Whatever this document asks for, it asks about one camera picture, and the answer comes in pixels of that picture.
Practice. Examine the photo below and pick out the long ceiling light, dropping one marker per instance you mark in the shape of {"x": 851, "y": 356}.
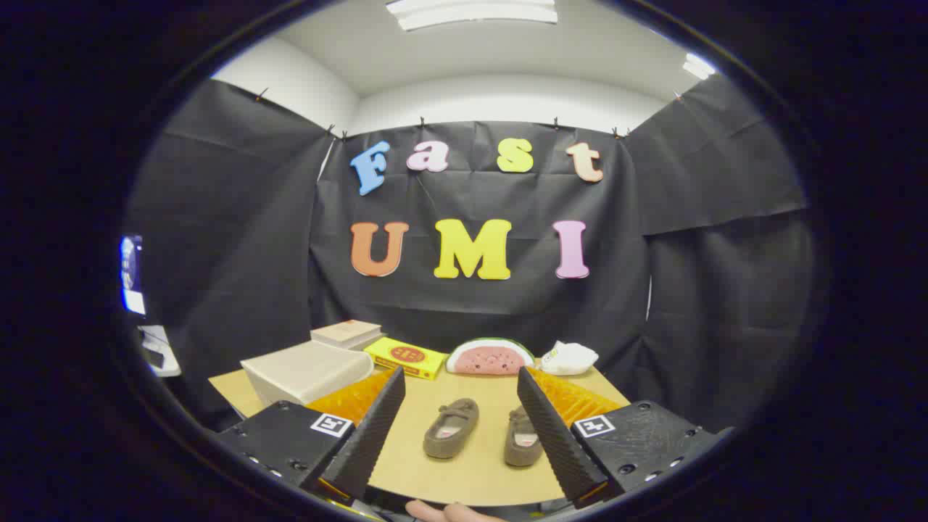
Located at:
{"x": 471, "y": 11}

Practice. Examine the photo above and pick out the yellow book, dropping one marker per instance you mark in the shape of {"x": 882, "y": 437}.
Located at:
{"x": 406, "y": 357}

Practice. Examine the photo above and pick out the white device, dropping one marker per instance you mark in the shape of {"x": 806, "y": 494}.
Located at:
{"x": 159, "y": 351}

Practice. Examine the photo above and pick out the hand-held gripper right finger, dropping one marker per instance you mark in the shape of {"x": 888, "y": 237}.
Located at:
{"x": 554, "y": 442}

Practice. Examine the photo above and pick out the cream storage box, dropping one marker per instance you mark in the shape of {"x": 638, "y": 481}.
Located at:
{"x": 304, "y": 373}

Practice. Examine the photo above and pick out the grey book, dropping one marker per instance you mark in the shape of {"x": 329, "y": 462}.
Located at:
{"x": 370, "y": 342}

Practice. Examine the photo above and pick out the small ceiling light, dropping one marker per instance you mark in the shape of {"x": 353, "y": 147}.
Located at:
{"x": 698, "y": 66}

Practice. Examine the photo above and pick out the brown fuzzy shoe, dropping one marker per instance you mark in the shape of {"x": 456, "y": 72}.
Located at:
{"x": 453, "y": 424}
{"x": 520, "y": 449}

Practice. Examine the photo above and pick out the blue wall poster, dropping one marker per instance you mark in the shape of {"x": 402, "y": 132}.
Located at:
{"x": 131, "y": 275}

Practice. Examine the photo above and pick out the beige book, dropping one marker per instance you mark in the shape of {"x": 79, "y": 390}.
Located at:
{"x": 346, "y": 330}

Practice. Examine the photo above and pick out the white plush toy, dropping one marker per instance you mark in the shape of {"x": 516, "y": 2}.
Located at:
{"x": 569, "y": 359}

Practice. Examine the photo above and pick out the watermelon slice plush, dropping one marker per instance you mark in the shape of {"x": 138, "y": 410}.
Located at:
{"x": 489, "y": 358}

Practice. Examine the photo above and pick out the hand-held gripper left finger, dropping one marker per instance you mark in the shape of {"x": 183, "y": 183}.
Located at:
{"x": 368, "y": 442}

